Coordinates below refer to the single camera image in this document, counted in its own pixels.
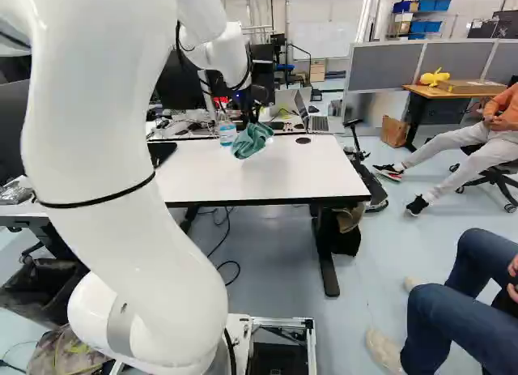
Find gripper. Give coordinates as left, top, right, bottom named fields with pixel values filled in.
left=233, top=83, right=270, bottom=110

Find green towel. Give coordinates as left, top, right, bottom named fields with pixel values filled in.
left=230, top=121, right=275, bottom=160

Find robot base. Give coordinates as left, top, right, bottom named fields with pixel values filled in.
left=108, top=313, right=318, bottom=375

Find clear water bottle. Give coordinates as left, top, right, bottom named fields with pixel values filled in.
left=219, top=110, right=238, bottom=149

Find silver open laptop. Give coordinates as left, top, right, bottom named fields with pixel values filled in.
left=293, top=89, right=331, bottom=134

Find black monitor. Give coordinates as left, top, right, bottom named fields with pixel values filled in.
left=150, top=49, right=208, bottom=109

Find white table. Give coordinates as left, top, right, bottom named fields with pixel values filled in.
left=147, top=132, right=373, bottom=299

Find cluttered white desk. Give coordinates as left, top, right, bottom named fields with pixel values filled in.
left=145, top=105, right=338, bottom=142

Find grey partition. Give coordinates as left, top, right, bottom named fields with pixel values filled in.
left=343, top=38, right=518, bottom=138

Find black kick scooter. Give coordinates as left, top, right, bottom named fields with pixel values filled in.
left=342, top=117, right=390, bottom=212

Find brown paper bag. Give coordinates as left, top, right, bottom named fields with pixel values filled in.
left=380, top=114, right=412, bottom=149

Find wooden desk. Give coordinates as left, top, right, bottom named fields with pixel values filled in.
left=401, top=81, right=509, bottom=153

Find black bag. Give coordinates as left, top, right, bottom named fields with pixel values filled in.
left=328, top=202, right=363, bottom=258

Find yellow plush toy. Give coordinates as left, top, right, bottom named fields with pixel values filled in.
left=418, top=66, right=452, bottom=88

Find flat cardboard box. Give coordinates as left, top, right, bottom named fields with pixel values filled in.
left=438, top=79, right=507, bottom=95

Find person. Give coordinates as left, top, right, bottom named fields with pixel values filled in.
left=372, top=82, right=518, bottom=218

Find black office chair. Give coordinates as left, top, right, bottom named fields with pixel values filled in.
left=448, top=143, right=518, bottom=214

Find person's legs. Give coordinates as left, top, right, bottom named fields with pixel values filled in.
left=365, top=228, right=518, bottom=375

